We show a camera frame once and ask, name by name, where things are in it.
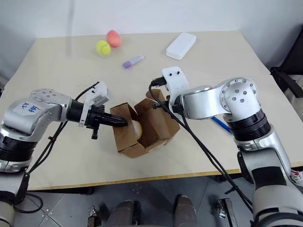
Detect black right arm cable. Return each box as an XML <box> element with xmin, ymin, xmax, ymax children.
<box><xmin>151</xmin><ymin>100</ymin><xmax>254</xmax><ymax>211</ymax></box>
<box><xmin>148</xmin><ymin>77</ymin><xmax>254</xmax><ymax>213</ymax></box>

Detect pink peach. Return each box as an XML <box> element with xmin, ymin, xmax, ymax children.
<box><xmin>106</xmin><ymin>30</ymin><xmax>122</xmax><ymax>48</ymax></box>

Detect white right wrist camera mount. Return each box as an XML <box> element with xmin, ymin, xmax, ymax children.
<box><xmin>161</xmin><ymin>66</ymin><xmax>191</xmax><ymax>96</ymax></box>

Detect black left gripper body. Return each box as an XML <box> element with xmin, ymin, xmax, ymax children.
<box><xmin>84</xmin><ymin>105</ymin><xmax>107</xmax><ymax>140</ymax></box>

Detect blue pen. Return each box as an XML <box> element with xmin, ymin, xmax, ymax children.
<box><xmin>211</xmin><ymin>116</ymin><xmax>233</xmax><ymax>135</ymax></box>

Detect dark rounded shape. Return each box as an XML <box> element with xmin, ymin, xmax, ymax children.
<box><xmin>110</xmin><ymin>200</ymin><xmax>140</xmax><ymax>227</ymax></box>
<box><xmin>174</xmin><ymin>195</ymin><xmax>197</xmax><ymax>227</ymax></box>

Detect red and white sneaker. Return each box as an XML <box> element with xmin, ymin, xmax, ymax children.
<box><xmin>290</xmin><ymin>168</ymin><xmax>303</xmax><ymax>187</ymax></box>

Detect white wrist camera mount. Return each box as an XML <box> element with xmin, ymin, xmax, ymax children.
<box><xmin>79</xmin><ymin>81</ymin><xmax>111</xmax><ymax>128</ymax></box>
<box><xmin>161</xmin><ymin>66</ymin><xmax>191</xmax><ymax>96</ymax></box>

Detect pale yellow round item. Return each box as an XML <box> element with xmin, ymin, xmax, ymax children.
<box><xmin>131</xmin><ymin>120</ymin><xmax>143</xmax><ymax>140</ymax></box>

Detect black chair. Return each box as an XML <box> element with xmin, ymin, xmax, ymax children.
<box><xmin>270</xmin><ymin>22</ymin><xmax>303</xmax><ymax>98</ymax></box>

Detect white rectangular case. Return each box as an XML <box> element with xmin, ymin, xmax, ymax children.
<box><xmin>165</xmin><ymin>32</ymin><xmax>197</xmax><ymax>60</ymax></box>

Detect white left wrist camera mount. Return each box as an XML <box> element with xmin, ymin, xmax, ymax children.
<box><xmin>79</xmin><ymin>81</ymin><xmax>111</xmax><ymax>128</ymax></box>

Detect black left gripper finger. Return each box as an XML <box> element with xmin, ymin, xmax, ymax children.
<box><xmin>105</xmin><ymin>119</ymin><xmax>128</xmax><ymax>128</ymax></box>
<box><xmin>105</xmin><ymin>113</ymin><xmax>128</xmax><ymax>124</ymax></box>

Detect brown cardboard box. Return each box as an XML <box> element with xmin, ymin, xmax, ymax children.
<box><xmin>109</xmin><ymin>89</ymin><xmax>181</xmax><ymax>158</ymax></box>

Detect yellow tennis ball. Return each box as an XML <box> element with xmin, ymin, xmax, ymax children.
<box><xmin>96</xmin><ymin>40</ymin><xmax>112</xmax><ymax>57</ymax></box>

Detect purple highlighter pen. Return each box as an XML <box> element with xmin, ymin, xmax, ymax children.
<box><xmin>122</xmin><ymin>54</ymin><xmax>145</xmax><ymax>70</ymax></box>

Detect metal floor bracket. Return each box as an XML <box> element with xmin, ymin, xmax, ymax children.
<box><xmin>217</xmin><ymin>198</ymin><xmax>239</xmax><ymax>227</ymax></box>
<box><xmin>88</xmin><ymin>205</ymin><xmax>102</xmax><ymax>227</ymax></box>

